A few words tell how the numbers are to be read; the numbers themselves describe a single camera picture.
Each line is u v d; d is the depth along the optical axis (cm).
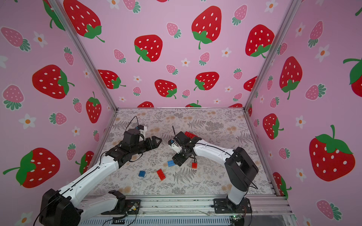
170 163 88
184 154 73
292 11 70
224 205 73
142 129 74
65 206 38
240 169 45
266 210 73
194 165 88
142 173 85
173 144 78
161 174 84
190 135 104
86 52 86
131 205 73
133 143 62
